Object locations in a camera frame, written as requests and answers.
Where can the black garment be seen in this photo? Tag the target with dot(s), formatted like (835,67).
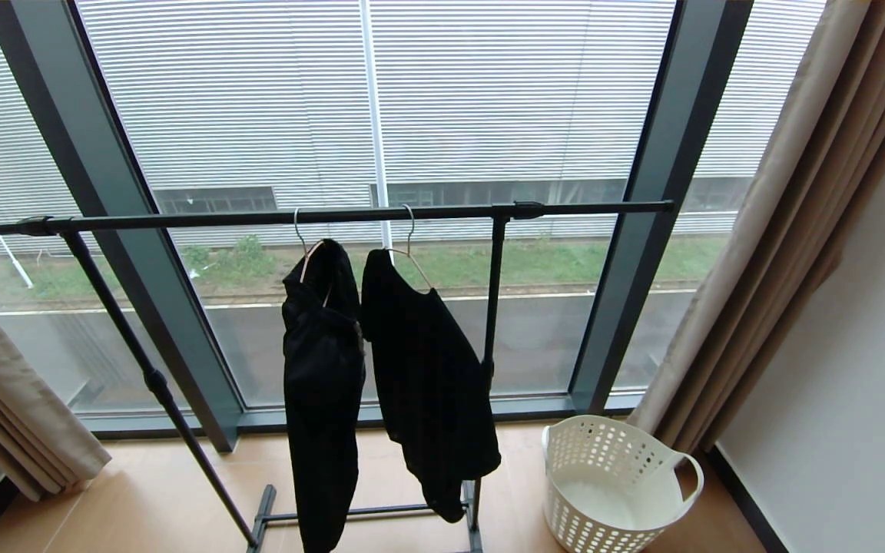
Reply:
(427,384)

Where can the pink clothes hanger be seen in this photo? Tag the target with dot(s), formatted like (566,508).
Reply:
(310,253)
(412,257)

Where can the black clothes rack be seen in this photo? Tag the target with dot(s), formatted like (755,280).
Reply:
(258,218)

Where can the white laundry basket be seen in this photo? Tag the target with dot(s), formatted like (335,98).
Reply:
(611,453)

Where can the window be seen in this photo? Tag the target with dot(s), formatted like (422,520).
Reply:
(258,92)

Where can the beige curtain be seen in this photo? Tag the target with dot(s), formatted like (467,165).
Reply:
(12,415)
(796,230)

